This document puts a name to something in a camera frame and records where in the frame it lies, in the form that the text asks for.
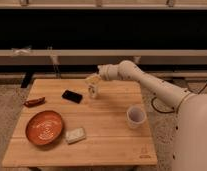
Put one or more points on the white paper cup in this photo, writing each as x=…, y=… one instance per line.
x=135, y=116

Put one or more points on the orange ceramic bowl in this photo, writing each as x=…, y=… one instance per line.
x=44, y=127

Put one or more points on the white sponge block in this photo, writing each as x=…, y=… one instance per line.
x=75, y=135

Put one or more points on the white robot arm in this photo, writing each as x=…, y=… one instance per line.
x=190, y=144

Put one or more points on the white crumpled cloth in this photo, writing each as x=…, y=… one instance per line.
x=21, y=51

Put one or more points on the wooden table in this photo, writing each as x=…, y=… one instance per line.
x=109, y=139

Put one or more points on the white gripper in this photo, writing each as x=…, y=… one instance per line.
x=106, y=72

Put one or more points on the grey metal rail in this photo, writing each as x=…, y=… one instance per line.
x=54, y=54

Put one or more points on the black rectangular phone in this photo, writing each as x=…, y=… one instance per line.
x=72, y=96

